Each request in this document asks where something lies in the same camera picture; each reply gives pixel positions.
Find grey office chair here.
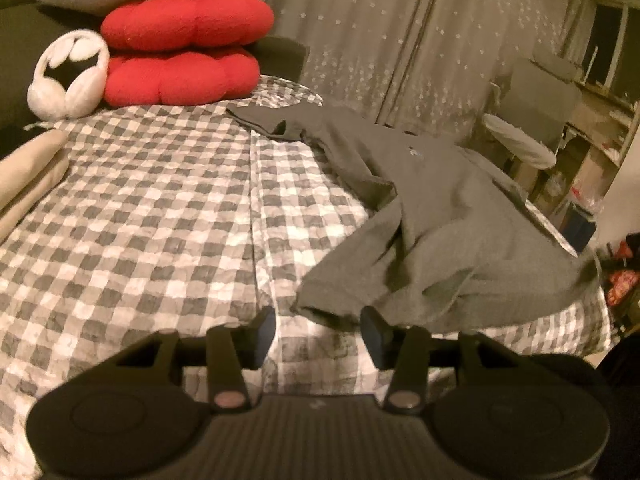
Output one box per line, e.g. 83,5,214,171
482,50,583,196

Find wooden desk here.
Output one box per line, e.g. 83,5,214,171
530,0,640,241

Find red bag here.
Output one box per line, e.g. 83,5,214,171
607,242,640,306

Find dark blue bin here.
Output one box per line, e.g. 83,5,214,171
567,205,598,253

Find white fluffy earmuffs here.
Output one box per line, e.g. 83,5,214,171
27,30,110,120

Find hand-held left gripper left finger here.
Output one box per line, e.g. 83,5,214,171
107,306,277,413

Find dark grey t-shirt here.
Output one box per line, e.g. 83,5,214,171
225,102,601,333

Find grey star-print curtain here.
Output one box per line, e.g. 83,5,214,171
235,0,441,131
380,0,591,151

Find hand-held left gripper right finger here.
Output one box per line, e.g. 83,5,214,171
361,306,536,413

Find beige folded cloth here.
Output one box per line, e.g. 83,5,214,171
0,130,70,243

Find grey checked blanket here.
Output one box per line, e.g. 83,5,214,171
0,75,613,480

